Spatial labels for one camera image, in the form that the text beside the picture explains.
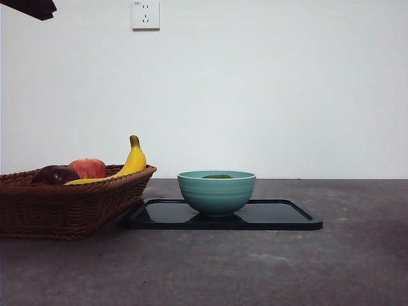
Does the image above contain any teal bowl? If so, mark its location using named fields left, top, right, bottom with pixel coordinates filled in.
left=177, top=170, right=258, bottom=218

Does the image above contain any red yellow apple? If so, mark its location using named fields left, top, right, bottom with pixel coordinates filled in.
left=68, top=157, right=108, bottom=179

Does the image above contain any yellow banana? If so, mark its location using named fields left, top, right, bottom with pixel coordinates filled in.
left=63, top=135, right=147, bottom=186

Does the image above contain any brown wicker basket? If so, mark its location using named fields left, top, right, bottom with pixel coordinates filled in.
left=0, top=164, right=157, bottom=240

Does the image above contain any black rectangular tray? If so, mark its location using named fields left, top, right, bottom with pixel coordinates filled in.
left=129, top=198, right=324, bottom=231

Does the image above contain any white wall socket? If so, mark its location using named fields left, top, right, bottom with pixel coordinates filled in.
left=132, top=0, right=161, bottom=32

